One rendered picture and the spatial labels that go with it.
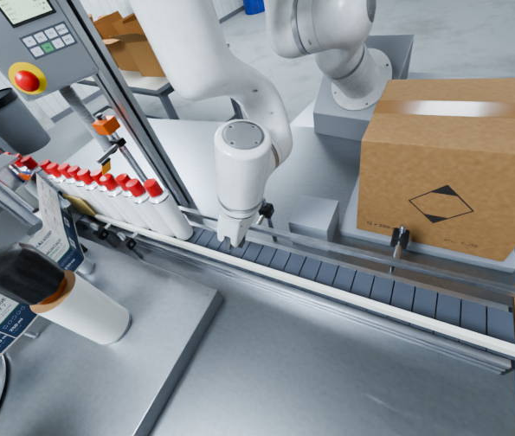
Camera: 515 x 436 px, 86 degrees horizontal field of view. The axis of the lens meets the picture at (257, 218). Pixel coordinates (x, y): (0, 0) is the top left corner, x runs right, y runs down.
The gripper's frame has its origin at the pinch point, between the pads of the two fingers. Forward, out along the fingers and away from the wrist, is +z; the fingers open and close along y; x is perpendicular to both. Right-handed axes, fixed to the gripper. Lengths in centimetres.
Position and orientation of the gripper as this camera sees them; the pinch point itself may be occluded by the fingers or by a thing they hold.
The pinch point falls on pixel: (237, 240)
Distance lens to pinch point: 65.9
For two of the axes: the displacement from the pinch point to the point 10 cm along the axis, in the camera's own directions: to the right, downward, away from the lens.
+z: -0.8, 5.4, 8.4
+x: 9.0, 4.0, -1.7
